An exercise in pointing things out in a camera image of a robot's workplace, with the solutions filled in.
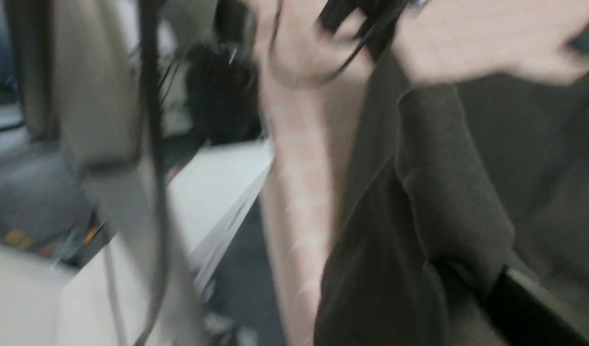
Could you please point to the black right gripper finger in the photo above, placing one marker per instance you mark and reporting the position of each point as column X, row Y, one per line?
column 526, row 314

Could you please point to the dark gray long-sleeve top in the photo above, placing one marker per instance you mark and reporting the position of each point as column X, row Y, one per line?
column 450, row 183

